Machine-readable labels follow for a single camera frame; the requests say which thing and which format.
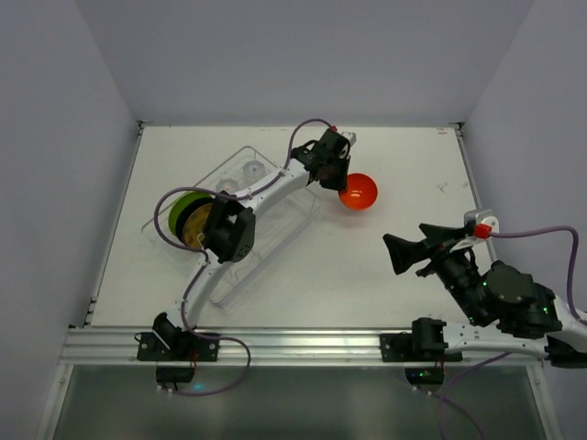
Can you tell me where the orange bowl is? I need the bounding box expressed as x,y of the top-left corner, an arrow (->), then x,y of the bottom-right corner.
338,172 -> 379,211

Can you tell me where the green plate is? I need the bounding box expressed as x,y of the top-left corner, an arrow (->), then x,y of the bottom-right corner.
168,192 -> 213,235

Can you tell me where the yellow patterned plate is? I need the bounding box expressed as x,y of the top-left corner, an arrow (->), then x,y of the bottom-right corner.
183,203 -> 212,249

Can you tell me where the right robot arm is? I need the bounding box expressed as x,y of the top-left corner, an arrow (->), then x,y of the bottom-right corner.
380,220 -> 586,369

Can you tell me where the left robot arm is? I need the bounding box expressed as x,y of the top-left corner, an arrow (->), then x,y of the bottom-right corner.
152,125 -> 356,354

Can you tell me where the clear glass back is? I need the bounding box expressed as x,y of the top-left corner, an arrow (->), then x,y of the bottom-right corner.
242,159 -> 267,186

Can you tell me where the clear glass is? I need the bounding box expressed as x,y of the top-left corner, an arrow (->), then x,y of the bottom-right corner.
242,159 -> 267,186
216,179 -> 240,194

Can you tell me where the clear glass left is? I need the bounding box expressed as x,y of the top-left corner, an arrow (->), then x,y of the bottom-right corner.
216,179 -> 240,194

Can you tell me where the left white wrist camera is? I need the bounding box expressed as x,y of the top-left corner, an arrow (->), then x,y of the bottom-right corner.
341,132 -> 357,148

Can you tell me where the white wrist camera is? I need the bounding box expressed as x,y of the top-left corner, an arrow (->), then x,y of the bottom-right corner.
341,132 -> 357,148
450,209 -> 499,252

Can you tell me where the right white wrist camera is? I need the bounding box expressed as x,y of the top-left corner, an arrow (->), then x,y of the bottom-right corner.
450,209 -> 499,252

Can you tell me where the clear wire dish rack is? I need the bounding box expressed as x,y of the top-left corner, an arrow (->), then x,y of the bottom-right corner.
141,146 -> 321,308

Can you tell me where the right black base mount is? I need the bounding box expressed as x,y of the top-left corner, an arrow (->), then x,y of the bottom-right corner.
380,332 -> 463,388

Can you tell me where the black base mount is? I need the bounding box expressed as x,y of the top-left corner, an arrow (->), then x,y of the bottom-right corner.
135,332 -> 218,391
380,332 -> 463,388

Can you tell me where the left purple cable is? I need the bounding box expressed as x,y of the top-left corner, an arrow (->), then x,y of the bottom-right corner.
153,117 -> 340,398

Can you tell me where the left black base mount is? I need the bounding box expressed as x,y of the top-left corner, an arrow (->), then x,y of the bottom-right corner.
135,332 -> 218,391

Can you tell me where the aluminium mounting rail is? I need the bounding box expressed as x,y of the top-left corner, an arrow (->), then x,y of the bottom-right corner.
58,323 -> 547,367

